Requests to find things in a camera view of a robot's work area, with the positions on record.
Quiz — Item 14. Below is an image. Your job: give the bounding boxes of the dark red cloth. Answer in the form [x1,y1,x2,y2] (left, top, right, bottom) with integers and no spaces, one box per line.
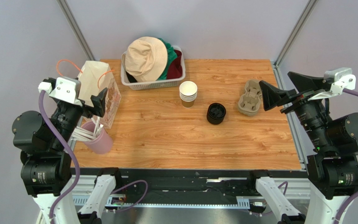
[166,49,183,79]

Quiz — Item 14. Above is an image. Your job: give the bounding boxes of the grey pulp cup carrier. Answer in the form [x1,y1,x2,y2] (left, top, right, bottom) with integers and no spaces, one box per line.
[237,79,262,116]

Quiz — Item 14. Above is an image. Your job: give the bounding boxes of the white paper bag orange handles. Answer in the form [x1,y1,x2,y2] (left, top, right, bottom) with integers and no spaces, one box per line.
[65,59,122,129]

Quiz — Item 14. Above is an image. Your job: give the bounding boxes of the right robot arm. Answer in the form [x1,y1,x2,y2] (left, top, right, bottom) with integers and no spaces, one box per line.
[254,68,358,224]

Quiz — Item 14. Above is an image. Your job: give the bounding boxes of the green cloth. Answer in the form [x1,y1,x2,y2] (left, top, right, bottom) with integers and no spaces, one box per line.
[157,38,178,81]

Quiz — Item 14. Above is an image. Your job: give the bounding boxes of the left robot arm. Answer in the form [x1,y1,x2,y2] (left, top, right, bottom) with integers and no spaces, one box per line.
[12,89,121,224]

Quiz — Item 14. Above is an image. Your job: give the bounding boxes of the stack of paper cups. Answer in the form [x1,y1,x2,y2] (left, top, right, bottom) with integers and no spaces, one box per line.
[179,81,198,108]

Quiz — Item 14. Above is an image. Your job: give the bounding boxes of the beige bucket hat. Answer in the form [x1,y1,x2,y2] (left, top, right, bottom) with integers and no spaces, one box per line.
[121,36,168,83]

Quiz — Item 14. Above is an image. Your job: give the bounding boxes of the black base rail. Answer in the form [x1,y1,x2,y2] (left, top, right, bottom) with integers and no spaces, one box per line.
[73,168,310,206]

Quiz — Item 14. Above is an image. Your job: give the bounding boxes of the pink plastic cup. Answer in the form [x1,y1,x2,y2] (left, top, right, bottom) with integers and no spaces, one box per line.
[81,121,113,154]

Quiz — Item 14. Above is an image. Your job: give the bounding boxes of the stack of black lids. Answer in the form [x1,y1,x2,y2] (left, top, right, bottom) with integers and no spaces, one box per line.
[207,103,226,125]

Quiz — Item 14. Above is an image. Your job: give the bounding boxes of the white plastic basket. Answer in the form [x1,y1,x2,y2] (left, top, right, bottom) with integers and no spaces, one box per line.
[121,45,186,91]

